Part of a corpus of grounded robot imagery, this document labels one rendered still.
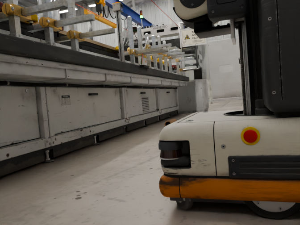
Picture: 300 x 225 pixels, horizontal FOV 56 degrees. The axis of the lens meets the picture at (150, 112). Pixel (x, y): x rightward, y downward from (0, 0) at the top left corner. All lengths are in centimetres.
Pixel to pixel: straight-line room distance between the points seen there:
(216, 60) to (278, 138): 1103
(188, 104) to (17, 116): 422
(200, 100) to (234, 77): 637
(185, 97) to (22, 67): 439
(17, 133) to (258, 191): 136
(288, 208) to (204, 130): 31
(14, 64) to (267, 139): 116
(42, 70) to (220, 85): 1044
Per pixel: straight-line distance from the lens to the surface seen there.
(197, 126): 86
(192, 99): 560
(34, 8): 152
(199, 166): 86
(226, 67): 1176
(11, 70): 148
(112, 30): 184
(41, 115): 192
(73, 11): 197
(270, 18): 89
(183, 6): 109
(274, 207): 90
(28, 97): 188
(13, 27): 153
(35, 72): 160
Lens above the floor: 37
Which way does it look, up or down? 3 degrees down
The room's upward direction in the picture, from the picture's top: 5 degrees counter-clockwise
